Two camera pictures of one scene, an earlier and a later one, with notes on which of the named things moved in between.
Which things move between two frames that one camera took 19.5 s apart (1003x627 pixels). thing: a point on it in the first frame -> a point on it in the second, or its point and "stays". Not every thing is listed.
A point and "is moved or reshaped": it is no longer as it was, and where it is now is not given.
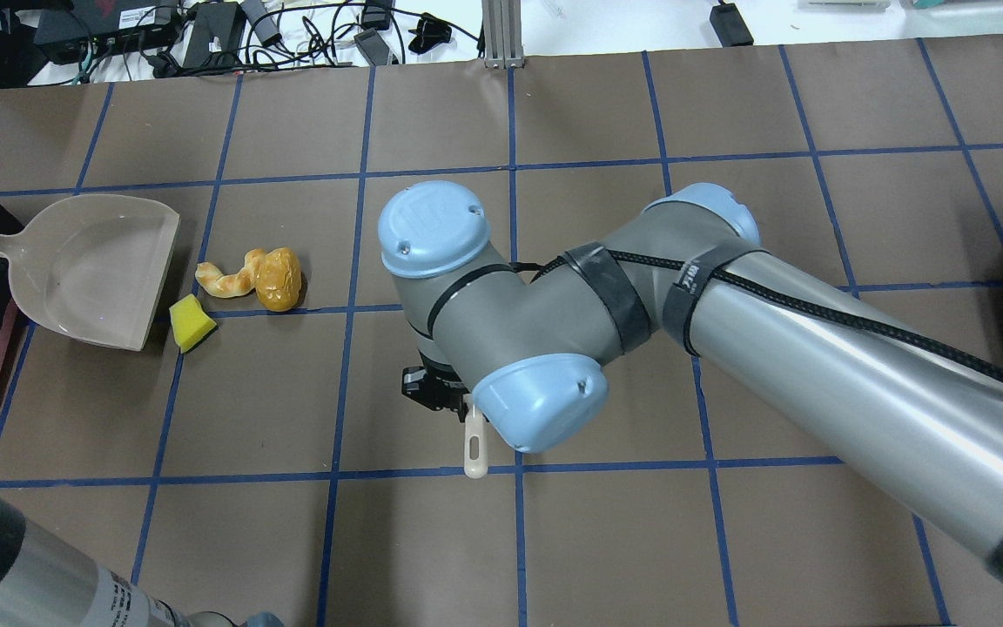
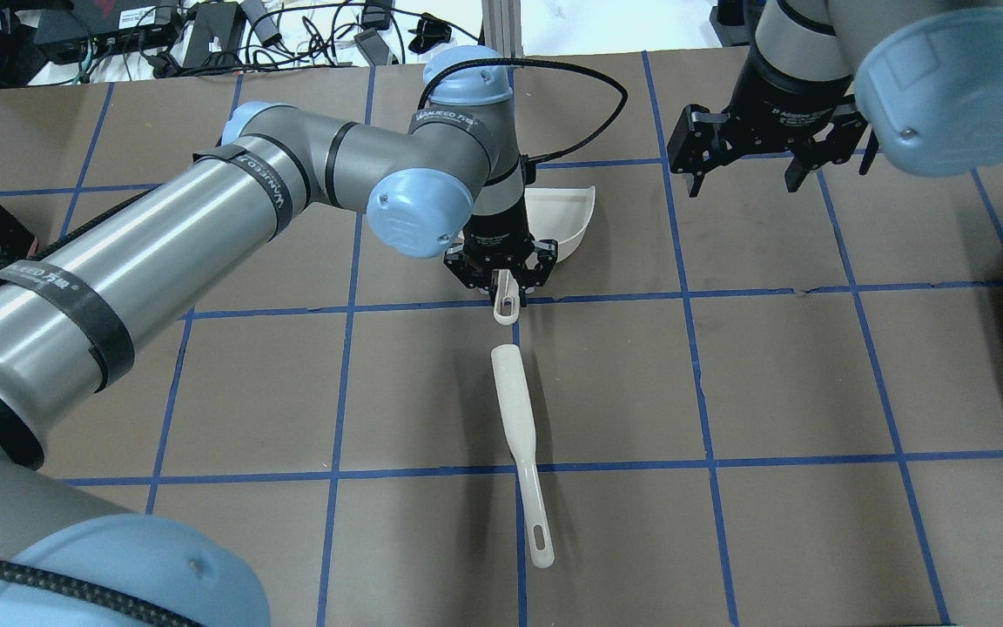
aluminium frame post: [502, 34] stays
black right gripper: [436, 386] -> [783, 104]
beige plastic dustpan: [92, 268] is moved or reshaped
